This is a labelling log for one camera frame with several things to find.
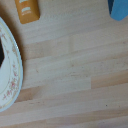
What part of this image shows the orange toy bread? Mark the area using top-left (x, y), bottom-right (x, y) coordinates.
top-left (14, 0), bottom-right (41, 25)

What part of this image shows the white floral rim plate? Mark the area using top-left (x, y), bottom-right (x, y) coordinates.
top-left (0, 16), bottom-right (24, 114)

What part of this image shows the blue cup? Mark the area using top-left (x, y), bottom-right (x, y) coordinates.
top-left (107, 0), bottom-right (128, 22)

